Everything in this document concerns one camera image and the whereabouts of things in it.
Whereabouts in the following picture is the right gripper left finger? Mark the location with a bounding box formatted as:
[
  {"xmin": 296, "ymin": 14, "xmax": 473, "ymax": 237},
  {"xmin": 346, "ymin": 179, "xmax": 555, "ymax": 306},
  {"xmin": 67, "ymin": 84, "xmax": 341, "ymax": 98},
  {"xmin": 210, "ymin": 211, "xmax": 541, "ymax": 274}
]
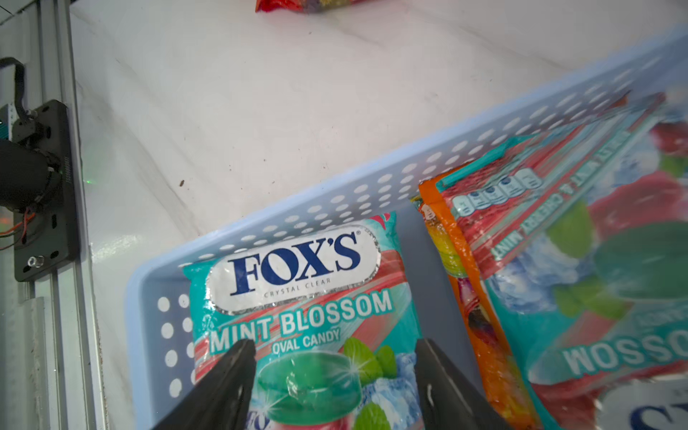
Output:
[{"xmin": 155, "ymin": 340, "xmax": 257, "ymax": 430}]

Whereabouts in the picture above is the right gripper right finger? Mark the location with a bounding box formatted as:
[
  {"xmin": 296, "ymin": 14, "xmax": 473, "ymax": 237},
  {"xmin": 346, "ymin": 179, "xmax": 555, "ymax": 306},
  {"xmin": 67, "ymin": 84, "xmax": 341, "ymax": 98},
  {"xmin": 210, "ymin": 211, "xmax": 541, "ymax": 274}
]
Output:
[{"xmin": 415, "ymin": 339, "xmax": 510, "ymax": 430}]

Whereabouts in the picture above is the large light blue basket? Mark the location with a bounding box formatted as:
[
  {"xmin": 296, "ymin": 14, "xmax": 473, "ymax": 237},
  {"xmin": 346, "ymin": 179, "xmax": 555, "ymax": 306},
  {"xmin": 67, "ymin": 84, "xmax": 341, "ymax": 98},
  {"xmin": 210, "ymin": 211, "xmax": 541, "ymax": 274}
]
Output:
[{"xmin": 125, "ymin": 28, "xmax": 687, "ymax": 429}]

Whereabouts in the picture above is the teal red Fox's candy bag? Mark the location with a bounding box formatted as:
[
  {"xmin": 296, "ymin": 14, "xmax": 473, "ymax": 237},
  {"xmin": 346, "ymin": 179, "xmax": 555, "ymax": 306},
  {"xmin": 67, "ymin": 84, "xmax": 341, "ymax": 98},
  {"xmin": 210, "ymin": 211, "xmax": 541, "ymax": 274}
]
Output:
[{"xmin": 185, "ymin": 213, "xmax": 424, "ymax": 429}]

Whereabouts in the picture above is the orange candy bag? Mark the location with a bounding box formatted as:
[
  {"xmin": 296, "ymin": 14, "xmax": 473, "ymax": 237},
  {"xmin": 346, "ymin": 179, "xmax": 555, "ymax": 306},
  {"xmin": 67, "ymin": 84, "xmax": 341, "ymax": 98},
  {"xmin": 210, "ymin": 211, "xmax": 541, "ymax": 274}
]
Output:
[{"xmin": 411, "ymin": 170, "xmax": 542, "ymax": 429}]

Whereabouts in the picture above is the aluminium mounting rail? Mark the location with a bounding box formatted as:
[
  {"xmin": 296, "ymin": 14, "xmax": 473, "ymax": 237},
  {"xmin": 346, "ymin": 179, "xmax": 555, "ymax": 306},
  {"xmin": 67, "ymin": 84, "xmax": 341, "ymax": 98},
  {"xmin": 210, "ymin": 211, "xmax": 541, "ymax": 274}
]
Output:
[{"xmin": 1, "ymin": 1, "xmax": 109, "ymax": 429}]

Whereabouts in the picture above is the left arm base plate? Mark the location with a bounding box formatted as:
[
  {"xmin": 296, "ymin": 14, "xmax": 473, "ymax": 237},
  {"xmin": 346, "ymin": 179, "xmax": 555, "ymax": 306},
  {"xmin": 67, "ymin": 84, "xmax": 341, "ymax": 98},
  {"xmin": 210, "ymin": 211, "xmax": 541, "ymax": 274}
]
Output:
[{"xmin": 10, "ymin": 100, "xmax": 80, "ymax": 282}]

